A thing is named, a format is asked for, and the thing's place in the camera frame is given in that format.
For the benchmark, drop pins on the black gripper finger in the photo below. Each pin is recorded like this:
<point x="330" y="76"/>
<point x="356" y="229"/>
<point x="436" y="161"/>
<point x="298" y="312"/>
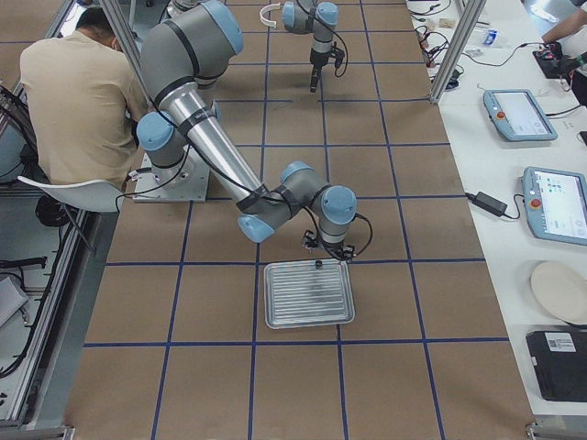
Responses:
<point x="312" y="80"/>
<point x="315" y="78"/>

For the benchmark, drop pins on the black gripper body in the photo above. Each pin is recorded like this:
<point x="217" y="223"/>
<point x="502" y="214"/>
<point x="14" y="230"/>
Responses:
<point x="316" y="58"/>
<point x="328" y="247"/>

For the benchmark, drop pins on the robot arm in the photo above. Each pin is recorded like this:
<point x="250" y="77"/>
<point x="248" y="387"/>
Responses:
<point x="320" y="20"/>
<point x="195" y="46"/>

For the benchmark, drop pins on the metal tray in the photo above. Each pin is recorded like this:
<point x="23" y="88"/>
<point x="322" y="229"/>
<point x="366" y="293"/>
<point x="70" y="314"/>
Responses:
<point x="297" y="294"/>

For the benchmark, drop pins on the white curved plastic part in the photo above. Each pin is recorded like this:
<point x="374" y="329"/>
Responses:
<point x="265" y="15"/>

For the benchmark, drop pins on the black power adapter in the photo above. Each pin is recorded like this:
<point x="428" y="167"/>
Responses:
<point x="487" y="203"/>

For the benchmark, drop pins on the upper teach pendant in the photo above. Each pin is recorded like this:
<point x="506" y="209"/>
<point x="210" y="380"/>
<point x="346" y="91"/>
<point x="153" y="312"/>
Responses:
<point x="517" y="116"/>

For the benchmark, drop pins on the teach pendant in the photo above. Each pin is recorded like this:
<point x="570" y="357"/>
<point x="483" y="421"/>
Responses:
<point x="517" y="116"/>
<point x="555" y="203"/>

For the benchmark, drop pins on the lower teach pendant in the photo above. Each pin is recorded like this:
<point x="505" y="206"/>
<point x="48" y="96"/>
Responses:
<point x="555" y="203"/>

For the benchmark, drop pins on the white round plate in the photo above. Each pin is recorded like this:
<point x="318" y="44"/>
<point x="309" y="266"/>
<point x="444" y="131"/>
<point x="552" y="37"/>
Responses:
<point x="561" y="291"/>

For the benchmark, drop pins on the seated person beige shirt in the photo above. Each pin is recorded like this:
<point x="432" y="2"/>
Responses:
<point x="83" y="101"/>

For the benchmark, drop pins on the black laptop case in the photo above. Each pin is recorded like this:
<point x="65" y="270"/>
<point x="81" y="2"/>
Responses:
<point x="559" y="361"/>

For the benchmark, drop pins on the white chair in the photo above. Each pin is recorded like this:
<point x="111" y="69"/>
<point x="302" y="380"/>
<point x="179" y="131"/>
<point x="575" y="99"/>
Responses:
<point x="94" y="196"/>

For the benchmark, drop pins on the aluminium frame post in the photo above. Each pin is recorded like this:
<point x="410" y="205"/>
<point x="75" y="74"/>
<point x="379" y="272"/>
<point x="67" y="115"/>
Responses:
<point x="462" y="32"/>

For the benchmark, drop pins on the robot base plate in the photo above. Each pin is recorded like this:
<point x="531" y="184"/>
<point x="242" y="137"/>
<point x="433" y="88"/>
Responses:
<point x="185" y="182"/>

